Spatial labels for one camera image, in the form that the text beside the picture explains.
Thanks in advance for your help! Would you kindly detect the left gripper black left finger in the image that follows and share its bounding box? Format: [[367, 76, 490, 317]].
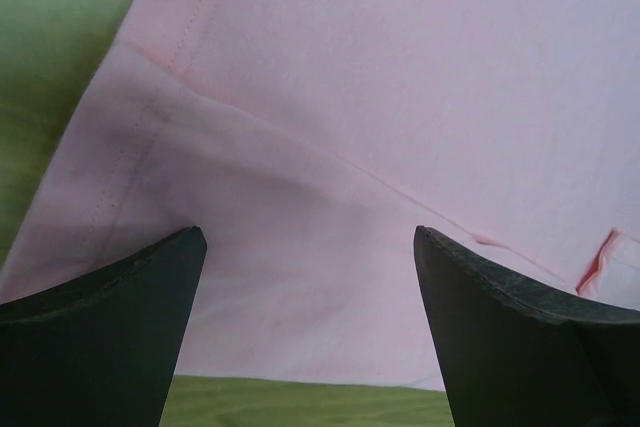
[[1, 227, 207, 426]]

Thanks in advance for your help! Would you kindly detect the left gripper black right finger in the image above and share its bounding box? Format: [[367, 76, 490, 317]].
[[414, 227, 639, 427]]

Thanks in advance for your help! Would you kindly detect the light pink t shirt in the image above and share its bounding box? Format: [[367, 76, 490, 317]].
[[1, 0, 639, 390]]

